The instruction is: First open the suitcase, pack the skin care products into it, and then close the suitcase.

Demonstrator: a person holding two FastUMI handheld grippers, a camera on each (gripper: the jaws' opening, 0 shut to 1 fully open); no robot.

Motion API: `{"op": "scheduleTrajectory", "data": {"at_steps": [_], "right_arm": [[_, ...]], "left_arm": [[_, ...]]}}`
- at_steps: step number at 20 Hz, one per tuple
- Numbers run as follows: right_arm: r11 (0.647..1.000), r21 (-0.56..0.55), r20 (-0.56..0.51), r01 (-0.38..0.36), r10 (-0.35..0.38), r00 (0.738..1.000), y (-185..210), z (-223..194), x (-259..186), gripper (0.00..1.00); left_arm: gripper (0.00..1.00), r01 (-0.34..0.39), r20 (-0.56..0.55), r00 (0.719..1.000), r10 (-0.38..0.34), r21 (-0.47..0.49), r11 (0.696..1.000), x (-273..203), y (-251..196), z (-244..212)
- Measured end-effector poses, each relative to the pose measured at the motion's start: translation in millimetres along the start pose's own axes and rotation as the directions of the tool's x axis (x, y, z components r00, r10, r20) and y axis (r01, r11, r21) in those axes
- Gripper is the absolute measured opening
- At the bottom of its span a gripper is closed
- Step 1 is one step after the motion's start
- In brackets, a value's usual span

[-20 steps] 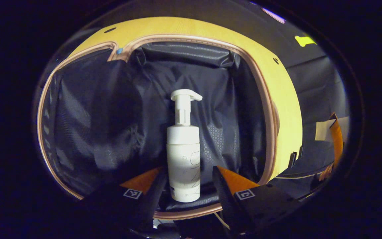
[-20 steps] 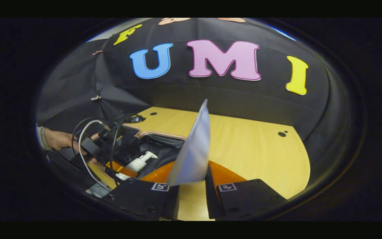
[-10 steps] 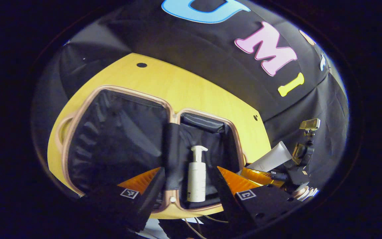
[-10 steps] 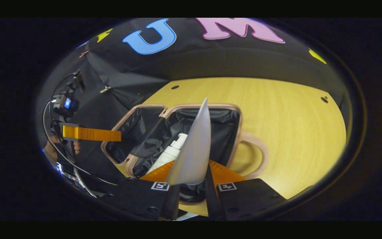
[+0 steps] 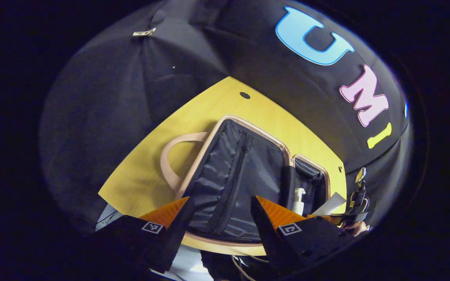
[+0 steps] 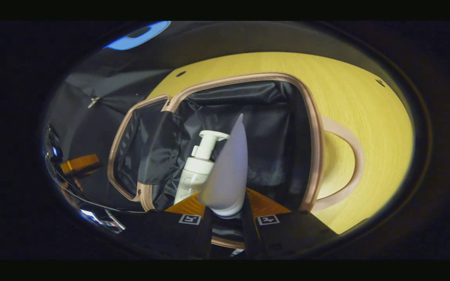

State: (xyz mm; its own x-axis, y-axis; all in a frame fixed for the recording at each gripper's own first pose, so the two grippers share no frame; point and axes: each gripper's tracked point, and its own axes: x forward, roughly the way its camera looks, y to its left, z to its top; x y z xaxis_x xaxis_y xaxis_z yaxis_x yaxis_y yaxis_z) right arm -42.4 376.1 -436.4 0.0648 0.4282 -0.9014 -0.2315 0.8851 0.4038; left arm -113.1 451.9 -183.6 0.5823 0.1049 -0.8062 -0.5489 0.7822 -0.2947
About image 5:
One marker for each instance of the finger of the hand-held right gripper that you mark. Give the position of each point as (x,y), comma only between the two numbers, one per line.
(336,221)

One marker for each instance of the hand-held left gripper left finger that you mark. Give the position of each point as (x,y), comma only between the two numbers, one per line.
(176,238)

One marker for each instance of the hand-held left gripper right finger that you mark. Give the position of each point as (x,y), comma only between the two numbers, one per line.
(268,238)

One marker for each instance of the white packet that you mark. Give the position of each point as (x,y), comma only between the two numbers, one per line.
(330,203)

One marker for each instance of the white pump bottle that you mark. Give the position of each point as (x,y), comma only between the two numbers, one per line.
(298,205)

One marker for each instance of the pink suitcase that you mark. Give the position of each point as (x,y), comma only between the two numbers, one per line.
(248,171)

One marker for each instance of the dark clothing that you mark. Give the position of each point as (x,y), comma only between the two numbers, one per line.
(221,267)

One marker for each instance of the black backdrop cloth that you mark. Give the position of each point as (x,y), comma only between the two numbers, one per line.
(111,117)

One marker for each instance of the silver metal clip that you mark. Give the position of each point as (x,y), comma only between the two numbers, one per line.
(144,32)

